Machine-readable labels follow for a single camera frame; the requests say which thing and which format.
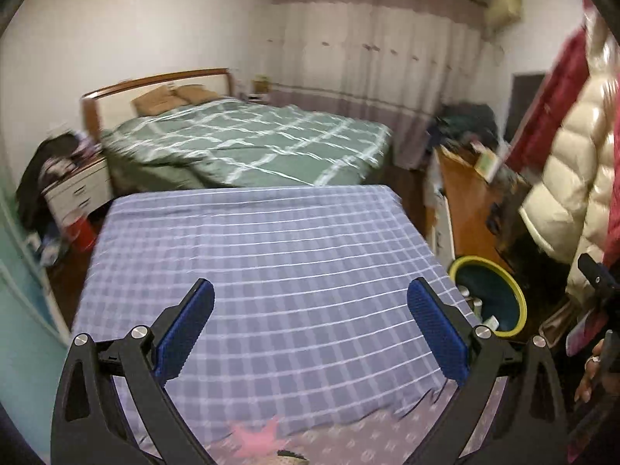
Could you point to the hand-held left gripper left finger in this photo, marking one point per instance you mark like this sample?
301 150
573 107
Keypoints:
186 329

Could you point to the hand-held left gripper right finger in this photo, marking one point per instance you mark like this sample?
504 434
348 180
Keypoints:
436 334

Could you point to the yellow rimmed trash bin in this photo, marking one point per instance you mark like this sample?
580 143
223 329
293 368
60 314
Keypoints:
503 290

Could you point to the person's right hand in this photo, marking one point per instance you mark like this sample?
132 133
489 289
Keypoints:
591 373

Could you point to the purple checked tablecloth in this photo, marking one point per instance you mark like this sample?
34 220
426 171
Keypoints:
290 276

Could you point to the cream down jacket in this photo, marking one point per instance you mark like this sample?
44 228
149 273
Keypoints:
581 155

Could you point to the wooden desk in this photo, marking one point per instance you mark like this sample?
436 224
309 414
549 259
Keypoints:
470 203

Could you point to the pink patterned cloth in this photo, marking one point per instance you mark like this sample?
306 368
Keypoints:
348 441

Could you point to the red bucket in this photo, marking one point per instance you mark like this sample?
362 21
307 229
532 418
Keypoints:
83 236

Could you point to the plastic bags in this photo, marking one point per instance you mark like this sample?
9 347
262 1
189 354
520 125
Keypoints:
48 250

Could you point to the sliding wardrobe door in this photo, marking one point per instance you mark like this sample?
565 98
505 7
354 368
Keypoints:
24 310

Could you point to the green desk box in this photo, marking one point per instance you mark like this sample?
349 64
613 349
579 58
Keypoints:
487 163

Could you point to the white nightstand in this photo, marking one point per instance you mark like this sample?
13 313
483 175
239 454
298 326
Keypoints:
80 193

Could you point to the red down jacket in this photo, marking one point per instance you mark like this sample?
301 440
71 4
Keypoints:
557 97

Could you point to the black television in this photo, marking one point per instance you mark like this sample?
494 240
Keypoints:
523 106

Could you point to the green checked duvet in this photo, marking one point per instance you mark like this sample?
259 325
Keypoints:
252 145

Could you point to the mixed clothes heap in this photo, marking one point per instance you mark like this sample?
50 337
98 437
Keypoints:
465 126

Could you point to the dark clothes pile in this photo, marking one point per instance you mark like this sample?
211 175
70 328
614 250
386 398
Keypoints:
43 164

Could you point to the brown pillow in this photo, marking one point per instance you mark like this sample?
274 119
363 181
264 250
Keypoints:
194 93
155 100

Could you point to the wooden bed headboard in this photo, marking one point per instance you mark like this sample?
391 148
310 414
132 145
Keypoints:
116 101

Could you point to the pink beige curtain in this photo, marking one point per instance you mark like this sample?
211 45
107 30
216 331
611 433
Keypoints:
378 68

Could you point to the wall air conditioner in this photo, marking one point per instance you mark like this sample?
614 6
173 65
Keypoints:
503 8

